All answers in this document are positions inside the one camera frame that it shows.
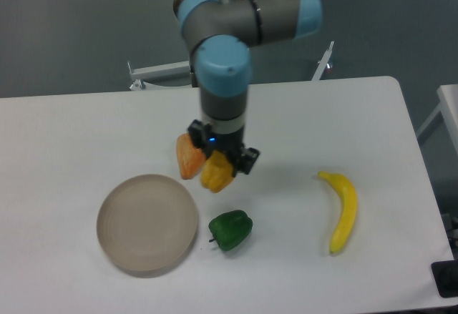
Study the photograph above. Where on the yellow banana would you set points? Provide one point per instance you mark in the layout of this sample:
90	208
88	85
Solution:
347	194

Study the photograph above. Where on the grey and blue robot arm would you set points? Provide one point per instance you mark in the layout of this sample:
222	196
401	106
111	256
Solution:
223	73

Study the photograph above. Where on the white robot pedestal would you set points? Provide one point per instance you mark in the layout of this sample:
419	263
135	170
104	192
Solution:
161	72

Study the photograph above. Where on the white side table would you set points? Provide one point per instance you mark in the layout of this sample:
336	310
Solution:
445	112

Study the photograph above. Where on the green bell pepper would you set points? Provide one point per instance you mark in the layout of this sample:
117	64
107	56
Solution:
230	229

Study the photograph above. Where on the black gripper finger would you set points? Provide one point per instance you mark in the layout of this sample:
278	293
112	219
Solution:
245	160
199	133

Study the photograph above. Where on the beige round plate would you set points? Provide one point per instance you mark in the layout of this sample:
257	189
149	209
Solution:
147	224

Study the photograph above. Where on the yellow bell pepper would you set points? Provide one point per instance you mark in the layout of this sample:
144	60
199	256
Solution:
217	172

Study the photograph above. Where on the orange triangular bread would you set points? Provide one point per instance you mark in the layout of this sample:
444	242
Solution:
190	159

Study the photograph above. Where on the black device at table edge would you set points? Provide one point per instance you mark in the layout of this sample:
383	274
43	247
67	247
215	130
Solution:
445	277

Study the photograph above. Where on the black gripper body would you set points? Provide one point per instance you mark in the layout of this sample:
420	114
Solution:
229	144

